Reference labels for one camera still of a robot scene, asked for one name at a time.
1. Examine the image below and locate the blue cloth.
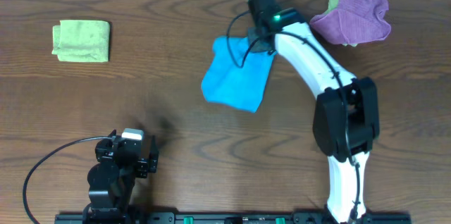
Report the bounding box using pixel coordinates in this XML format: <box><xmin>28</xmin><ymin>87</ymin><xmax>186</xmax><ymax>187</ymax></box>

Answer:
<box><xmin>201</xmin><ymin>36</ymin><xmax>276</xmax><ymax>113</ymax></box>

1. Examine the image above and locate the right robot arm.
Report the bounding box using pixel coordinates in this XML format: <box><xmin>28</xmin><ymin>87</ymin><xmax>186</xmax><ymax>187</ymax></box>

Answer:
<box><xmin>247</xmin><ymin>0</ymin><xmax>379</xmax><ymax>223</ymax></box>

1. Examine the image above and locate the left black cable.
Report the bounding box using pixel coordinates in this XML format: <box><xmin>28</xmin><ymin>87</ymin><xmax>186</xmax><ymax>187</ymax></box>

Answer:
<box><xmin>23</xmin><ymin>136</ymin><xmax>113</xmax><ymax>224</ymax></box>

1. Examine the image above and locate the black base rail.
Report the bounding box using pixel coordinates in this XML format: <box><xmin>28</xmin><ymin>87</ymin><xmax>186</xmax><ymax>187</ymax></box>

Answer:
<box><xmin>54</xmin><ymin>211</ymin><xmax>412</xmax><ymax>224</ymax></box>

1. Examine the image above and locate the crumpled green cloth under purple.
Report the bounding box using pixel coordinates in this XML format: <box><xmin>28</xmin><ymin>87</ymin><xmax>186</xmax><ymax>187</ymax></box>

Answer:
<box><xmin>324</xmin><ymin>0</ymin><xmax>357</xmax><ymax>47</ymax></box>

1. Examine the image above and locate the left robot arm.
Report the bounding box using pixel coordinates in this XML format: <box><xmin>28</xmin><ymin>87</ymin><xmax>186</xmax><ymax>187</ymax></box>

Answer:
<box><xmin>82</xmin><ymin>128</ymin><xmax>159</xmax><ymax>224</ymax></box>

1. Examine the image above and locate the folded green cloth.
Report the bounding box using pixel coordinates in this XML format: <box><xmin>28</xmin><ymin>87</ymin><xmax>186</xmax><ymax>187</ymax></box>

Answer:
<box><xmin>51</xmin><ymin>20</ymin><xmax>111</xmax><ymax>63</ymax></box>

